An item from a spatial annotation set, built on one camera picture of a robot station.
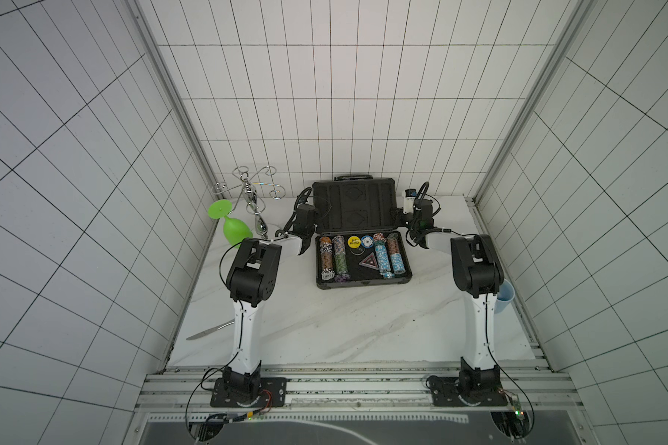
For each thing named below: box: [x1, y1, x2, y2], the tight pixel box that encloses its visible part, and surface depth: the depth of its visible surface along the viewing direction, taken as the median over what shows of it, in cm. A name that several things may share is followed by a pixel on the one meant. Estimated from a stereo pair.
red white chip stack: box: [319, 236, 335, 281], surface depth 97 cm
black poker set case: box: [312, 174, 413, 291], surface depth 103 cm
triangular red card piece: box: [359, 251, 380, 271], surface depth 97 cm
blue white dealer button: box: [360, 234, 374, 249], surface depth 103 cm
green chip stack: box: [333, 234, 351, 283], surface depth 97 cm
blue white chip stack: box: [372, 231, 396, 280], surface depth 99 cm
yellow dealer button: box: [346, 235, 361, 250], surface depth 104 cm
